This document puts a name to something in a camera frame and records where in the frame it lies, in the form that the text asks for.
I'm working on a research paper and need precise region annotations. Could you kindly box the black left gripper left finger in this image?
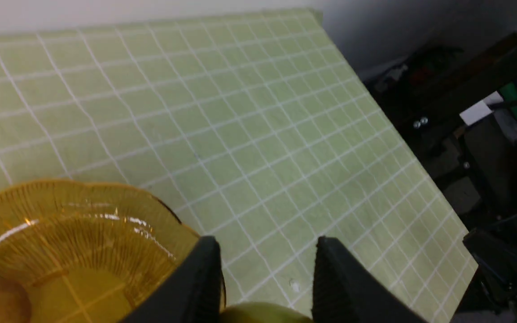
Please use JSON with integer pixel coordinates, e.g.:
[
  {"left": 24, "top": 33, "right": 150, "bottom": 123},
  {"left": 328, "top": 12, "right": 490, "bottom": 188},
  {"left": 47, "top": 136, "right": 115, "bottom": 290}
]
[{"left": 122, "top": 236, "right": 222, "bottom": 323}]

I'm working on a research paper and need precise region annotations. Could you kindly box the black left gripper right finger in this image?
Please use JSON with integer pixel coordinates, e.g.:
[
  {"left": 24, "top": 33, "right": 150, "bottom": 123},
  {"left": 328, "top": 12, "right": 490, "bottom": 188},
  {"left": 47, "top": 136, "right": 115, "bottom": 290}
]
[{"left": 311, "top": 236, "right": 425, "bottom": 323}]

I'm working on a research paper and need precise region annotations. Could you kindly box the amber glass fruit bowl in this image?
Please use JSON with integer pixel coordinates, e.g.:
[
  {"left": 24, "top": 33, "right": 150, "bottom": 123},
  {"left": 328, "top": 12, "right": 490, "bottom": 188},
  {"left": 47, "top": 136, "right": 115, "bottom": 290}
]
[{"left": 0, "top": 180, "right": 200, "bottom": 323}]

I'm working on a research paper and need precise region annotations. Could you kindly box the yellow lemon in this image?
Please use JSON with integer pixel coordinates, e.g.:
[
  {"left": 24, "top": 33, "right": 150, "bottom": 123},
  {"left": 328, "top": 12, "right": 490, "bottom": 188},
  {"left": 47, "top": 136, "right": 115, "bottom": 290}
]
[{"left": 218, "top": 302, "right": 313, "bottom": 323}]

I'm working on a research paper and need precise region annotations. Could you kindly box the green checkered tablecloth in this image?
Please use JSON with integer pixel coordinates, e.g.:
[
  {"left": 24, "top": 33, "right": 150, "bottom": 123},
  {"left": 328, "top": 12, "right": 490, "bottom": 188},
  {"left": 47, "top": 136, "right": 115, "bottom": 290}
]
[{"left": 0, "top": 9, "right": 476, "bottom": 323}]

